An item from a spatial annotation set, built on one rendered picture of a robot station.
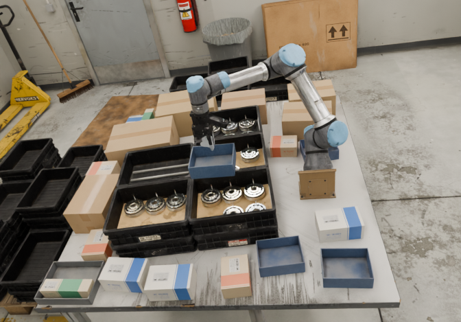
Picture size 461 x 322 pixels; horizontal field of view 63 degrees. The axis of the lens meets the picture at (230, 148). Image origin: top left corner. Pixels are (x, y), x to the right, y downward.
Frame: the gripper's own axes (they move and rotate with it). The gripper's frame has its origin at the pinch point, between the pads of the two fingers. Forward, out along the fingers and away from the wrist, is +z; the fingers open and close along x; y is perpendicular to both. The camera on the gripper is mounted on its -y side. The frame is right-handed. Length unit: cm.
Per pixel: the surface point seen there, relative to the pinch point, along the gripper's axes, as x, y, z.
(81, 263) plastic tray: 33, 69, 41
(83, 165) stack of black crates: -88, 134, 68
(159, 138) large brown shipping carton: -43, 43, 19
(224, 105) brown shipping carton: -81, 7, 20
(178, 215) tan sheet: 13.8, 21.5, 29.7
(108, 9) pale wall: -304, 171, -7
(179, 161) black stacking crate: -28.3, 29.4, 27.0
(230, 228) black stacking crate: 23.8, -6.1, 29.2
